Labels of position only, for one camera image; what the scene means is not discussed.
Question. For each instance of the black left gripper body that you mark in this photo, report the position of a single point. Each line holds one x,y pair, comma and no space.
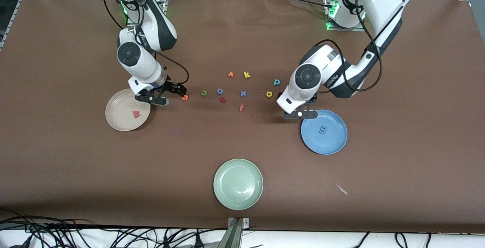
313,97

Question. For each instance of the blue foam letter m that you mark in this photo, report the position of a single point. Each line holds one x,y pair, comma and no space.
322,130

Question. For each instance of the pink foam letter w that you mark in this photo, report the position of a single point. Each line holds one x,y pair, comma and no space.
136,114

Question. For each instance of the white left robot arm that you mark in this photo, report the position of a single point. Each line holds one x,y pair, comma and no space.
307,77

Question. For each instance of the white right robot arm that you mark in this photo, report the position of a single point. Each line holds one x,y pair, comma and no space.
132,55

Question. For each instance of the blue plate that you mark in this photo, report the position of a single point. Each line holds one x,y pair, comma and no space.
333,138

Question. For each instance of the beige plate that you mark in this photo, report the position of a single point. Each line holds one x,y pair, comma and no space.
123,117

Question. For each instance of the brown paper table cover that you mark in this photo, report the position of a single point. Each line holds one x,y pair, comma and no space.
242,145

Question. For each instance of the white tape scrap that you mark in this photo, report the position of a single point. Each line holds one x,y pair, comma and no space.
342,190

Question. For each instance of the green plate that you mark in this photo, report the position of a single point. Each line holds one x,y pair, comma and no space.
238,184

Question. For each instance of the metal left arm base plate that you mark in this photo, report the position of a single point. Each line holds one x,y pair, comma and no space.
331,27

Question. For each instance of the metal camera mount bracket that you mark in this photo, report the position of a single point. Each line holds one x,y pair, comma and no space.
235,236

